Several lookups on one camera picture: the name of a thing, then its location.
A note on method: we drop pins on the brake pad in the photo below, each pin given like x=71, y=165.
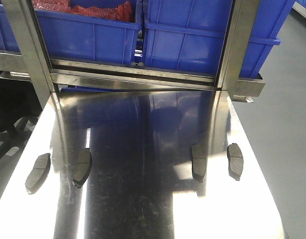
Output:
x=82, y=168
x=38, y=174
x=235, y=161
x=199, y=163

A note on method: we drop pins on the right blue plastic bin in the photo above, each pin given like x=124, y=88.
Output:
x=188, y=35

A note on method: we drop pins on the blue plastic bin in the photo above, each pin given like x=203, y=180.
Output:
x=188, y=35
x=90, y=38

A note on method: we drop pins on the red bubble wrap bag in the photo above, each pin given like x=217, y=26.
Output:
x=123, y=12

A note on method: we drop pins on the left blue plastic bin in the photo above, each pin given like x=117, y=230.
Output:
x=90, y=38

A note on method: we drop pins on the stainless steel shelf frame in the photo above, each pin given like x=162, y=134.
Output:
x=46, y=74

